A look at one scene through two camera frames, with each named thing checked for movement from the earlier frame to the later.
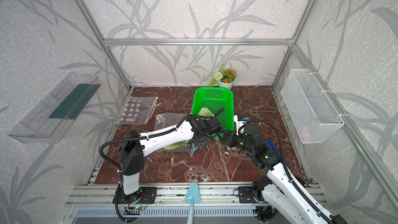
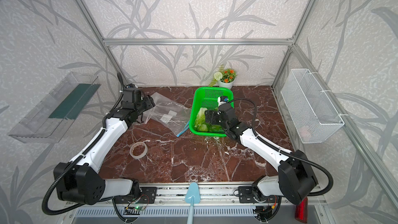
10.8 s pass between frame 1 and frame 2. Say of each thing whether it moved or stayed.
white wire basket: stayed
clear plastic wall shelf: stayed
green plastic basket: stayed
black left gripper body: moved
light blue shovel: stayed
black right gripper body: moved
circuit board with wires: stayed
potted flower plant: stayed
